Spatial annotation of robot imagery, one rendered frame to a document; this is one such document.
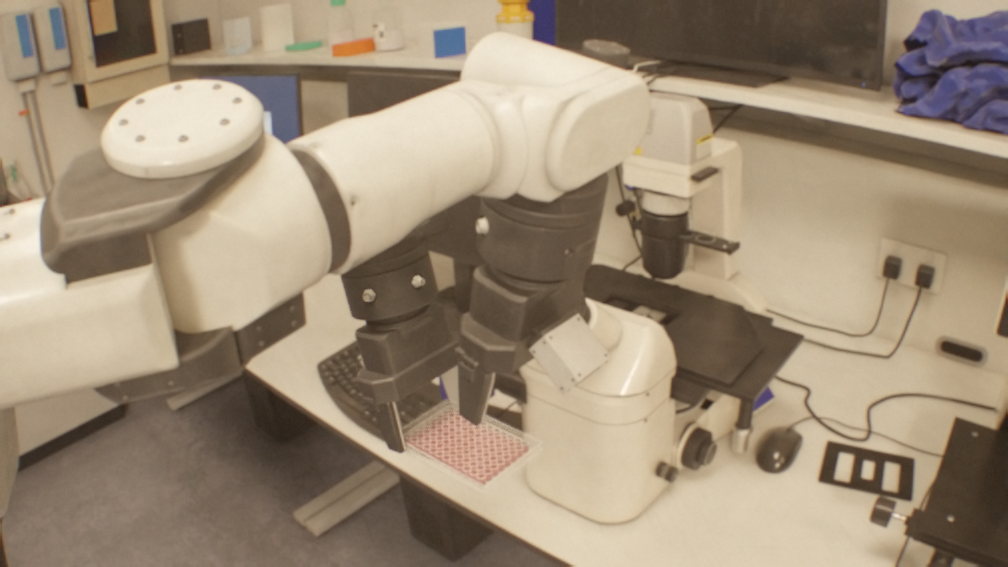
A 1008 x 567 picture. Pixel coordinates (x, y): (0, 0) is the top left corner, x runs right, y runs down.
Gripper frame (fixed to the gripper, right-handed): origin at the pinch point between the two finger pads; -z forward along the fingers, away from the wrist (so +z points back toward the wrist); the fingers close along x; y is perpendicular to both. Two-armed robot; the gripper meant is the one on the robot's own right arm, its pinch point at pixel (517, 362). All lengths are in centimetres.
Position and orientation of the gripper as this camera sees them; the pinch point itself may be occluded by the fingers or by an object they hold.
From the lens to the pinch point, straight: 60.8
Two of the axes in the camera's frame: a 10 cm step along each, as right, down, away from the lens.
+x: 6.3, -3.7, 6.8
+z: 1.3, -8.2, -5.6
